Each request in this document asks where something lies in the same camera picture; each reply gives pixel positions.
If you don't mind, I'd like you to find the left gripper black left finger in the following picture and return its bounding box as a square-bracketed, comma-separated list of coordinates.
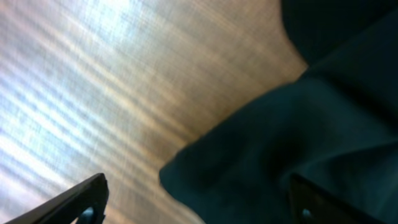
[6, 173, 109, 224]

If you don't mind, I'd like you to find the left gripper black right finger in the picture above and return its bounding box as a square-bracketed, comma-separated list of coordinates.
[289, 174, 383, 224]

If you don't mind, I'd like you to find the black t-shirt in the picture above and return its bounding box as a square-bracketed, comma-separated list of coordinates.
[159, 0, 397, 223]

